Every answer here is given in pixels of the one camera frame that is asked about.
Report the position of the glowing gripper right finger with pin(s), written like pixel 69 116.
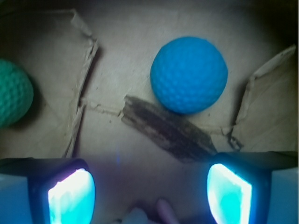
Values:
pixel 254 188

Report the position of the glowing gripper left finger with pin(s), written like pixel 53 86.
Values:
pixel 46 191

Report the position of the dark wood chip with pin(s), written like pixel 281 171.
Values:
pixel 171 132

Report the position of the pink plush bunny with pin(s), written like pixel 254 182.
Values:
pixel 138 216

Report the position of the green dimpled ball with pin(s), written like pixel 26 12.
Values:
pixel 16 93

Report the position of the blue dimpled ball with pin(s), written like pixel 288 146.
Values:
pixel 188 75

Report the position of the brown paper bag bin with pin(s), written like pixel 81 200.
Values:
pixel 129 168

